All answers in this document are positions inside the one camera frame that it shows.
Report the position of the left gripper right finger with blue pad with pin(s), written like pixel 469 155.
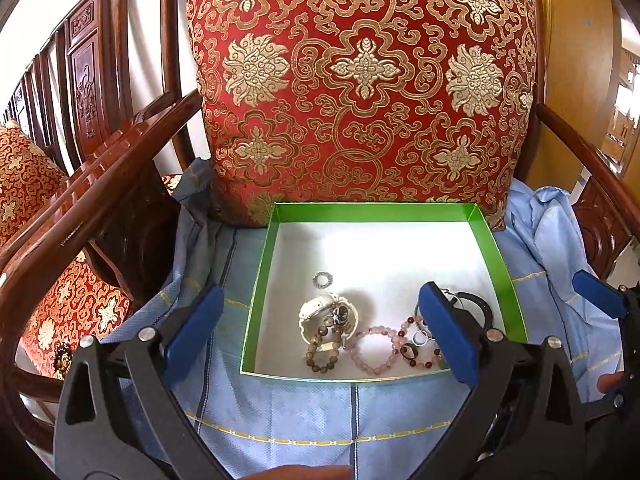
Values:
pixel 522 418

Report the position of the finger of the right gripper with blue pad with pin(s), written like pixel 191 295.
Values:
pixel 606 298

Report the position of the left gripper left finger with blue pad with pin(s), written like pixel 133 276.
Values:
pixel 94 437

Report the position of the black wrist watch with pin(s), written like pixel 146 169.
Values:
pixel 476 305

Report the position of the white wrist watch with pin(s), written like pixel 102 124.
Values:
pixel 330 310

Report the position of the person's right hand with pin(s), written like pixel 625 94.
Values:
pixel 609 382

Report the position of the light blue cloth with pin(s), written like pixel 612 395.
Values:
pixel 383 432

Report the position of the orange patterned seat cushion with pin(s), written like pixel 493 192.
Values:
pixel 118 205

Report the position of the green cardboard box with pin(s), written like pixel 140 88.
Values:
pixel 378 256

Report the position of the dark wooden armchair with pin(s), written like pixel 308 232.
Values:
pixel 21 432

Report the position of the red gold patterned cushion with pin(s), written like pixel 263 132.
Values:
pixel 363 100

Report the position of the neighbouring wooden chair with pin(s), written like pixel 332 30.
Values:
pixel 77 90

